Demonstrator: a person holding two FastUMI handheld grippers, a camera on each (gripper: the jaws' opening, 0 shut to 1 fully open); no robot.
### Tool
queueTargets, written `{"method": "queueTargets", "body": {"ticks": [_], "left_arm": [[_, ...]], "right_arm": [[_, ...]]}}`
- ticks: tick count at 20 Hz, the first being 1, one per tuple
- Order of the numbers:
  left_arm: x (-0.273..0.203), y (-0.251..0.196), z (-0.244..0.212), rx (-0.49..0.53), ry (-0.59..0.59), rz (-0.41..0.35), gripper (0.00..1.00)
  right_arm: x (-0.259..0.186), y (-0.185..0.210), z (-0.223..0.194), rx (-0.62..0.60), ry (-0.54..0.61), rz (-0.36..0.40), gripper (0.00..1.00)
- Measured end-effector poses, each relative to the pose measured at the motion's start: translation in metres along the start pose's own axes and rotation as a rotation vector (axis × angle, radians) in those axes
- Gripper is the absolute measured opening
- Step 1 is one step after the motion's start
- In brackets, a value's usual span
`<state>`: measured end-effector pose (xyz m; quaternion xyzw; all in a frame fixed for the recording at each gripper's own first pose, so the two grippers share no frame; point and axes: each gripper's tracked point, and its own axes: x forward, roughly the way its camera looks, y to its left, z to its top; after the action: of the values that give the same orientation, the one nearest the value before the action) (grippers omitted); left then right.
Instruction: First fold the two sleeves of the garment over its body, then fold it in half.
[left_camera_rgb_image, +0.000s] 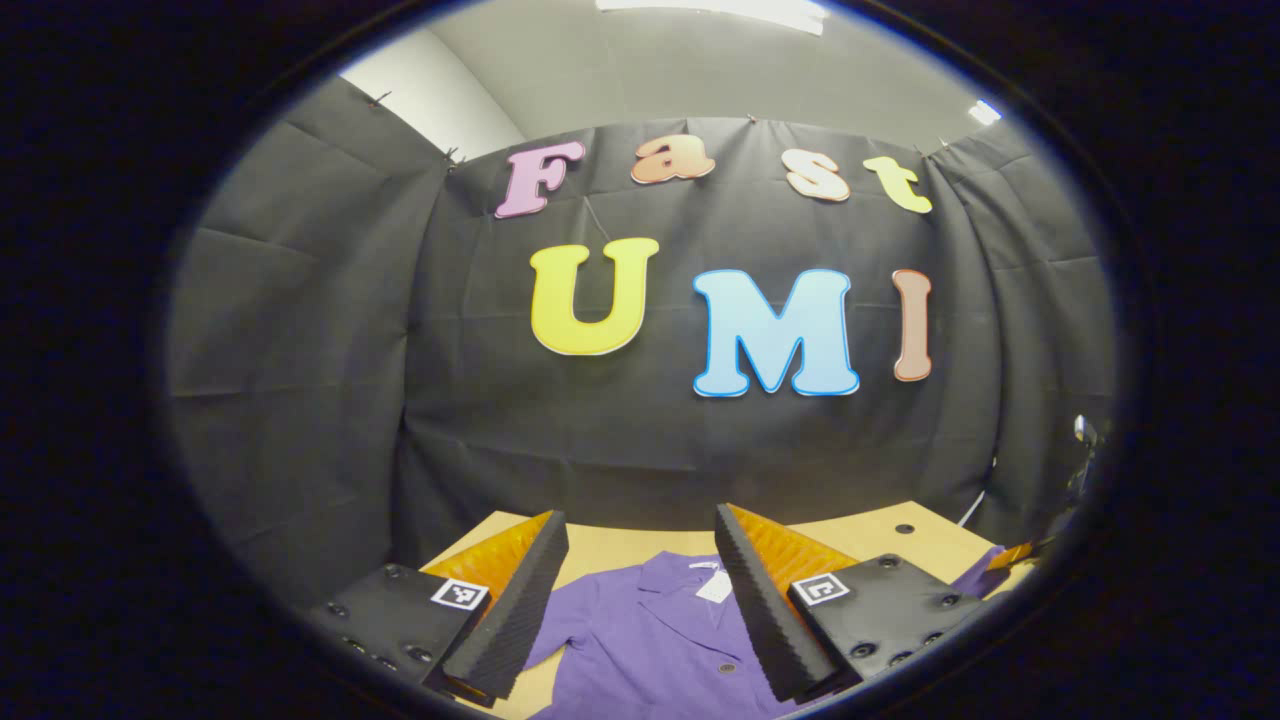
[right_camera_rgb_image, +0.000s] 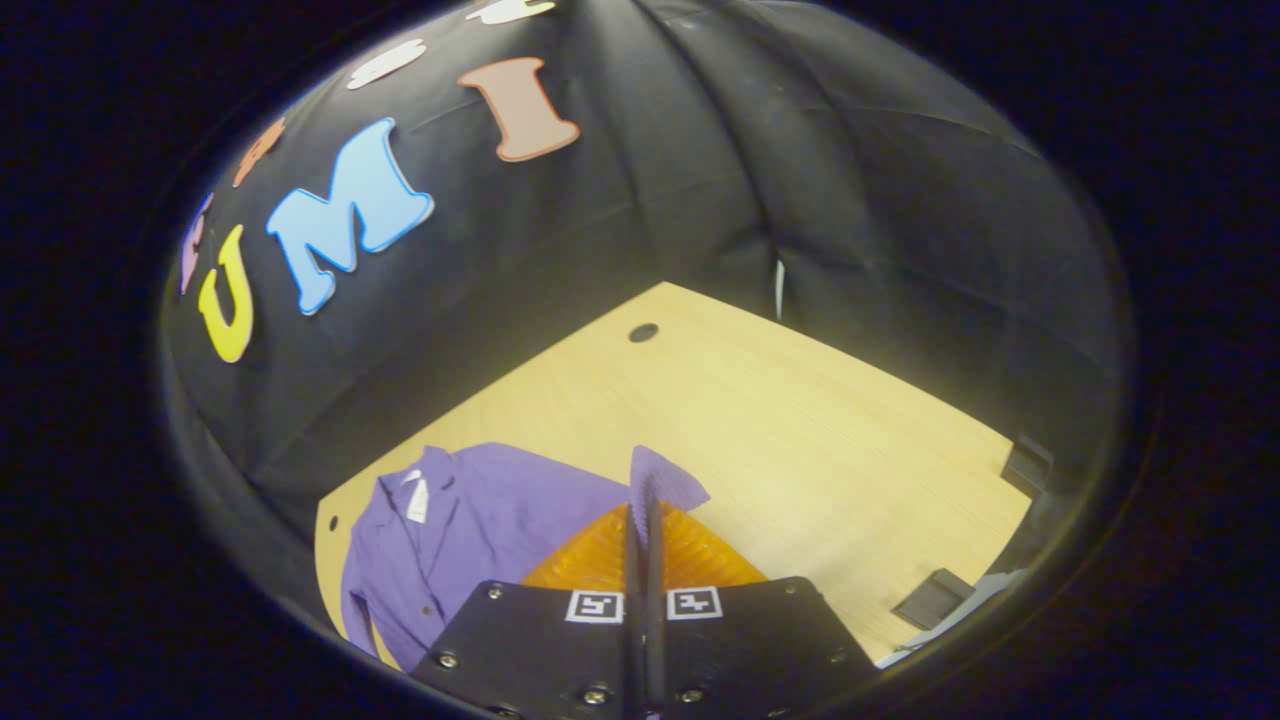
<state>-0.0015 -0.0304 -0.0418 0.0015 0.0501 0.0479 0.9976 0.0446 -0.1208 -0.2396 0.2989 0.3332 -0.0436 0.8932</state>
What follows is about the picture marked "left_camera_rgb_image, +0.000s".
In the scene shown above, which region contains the black backdrop cloth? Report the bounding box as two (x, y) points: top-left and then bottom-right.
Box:
(165, 75), (1121, 601)

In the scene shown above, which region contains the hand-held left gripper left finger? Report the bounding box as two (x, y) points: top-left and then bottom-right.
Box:
(305, 510), (571, 708)

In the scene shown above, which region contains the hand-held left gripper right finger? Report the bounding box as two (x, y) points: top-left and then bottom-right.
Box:
(714, 503), (989, 704)

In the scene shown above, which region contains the purple button shirt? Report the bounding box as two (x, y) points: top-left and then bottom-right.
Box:
(520, 545), (1013, 719)

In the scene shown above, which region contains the long ceiling light panel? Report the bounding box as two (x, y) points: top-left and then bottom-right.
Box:
(596, 0), (831, 36)

